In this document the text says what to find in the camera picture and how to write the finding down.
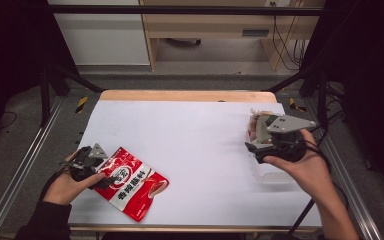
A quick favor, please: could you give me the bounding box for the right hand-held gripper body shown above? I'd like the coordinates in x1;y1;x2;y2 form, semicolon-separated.
254;114;318;164

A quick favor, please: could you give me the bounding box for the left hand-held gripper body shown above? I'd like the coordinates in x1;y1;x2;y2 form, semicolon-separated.
67;142;110;183

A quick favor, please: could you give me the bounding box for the clear spouted sauce pouch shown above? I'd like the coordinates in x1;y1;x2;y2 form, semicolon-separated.
248;115;267;141

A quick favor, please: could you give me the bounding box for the red sauce packet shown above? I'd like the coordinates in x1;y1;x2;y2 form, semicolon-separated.
93;146;170;223

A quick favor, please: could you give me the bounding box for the clear plastic bag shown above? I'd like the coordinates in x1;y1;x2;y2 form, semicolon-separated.
245;109;297;185

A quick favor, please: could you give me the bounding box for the beige green-print sauce packet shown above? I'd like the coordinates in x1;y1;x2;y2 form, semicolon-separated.
250;109;283;118

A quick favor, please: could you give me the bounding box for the person's left hand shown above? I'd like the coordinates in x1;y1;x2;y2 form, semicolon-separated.
42;149;107;206

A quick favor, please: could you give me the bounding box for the person's right hand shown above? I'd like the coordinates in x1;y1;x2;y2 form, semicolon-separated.
262;129;335;205

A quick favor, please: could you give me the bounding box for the white paper sheet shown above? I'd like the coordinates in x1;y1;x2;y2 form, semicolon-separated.
68;99;323;228

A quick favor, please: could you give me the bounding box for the black slanted rod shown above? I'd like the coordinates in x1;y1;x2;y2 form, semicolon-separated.
287;198;316;236

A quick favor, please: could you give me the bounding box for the black curtain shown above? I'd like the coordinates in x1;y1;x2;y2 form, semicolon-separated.
0;0;79;148
299;0;384;204

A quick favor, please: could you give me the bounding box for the wooden desk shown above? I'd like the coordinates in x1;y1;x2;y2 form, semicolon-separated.
139;0;326;72

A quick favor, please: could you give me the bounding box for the white cabinet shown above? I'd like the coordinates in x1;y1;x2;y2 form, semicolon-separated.
47;0;151;66

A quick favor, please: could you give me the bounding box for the aluminium rail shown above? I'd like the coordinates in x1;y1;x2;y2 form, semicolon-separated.
0;95;66;240
304;96;384;240

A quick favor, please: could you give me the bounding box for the black metal frame stand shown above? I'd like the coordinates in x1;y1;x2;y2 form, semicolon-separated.
265;63;330;132
39;63;106;128

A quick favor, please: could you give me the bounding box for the thin floor cable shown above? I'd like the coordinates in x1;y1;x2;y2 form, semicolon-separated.
0;110;18;132

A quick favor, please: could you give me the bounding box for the bundle of hanging cables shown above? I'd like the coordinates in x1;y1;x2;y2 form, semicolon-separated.
270;1;312;72

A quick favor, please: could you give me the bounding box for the black horizontal frame bar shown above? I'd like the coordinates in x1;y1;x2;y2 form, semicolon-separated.
44;4;326;17

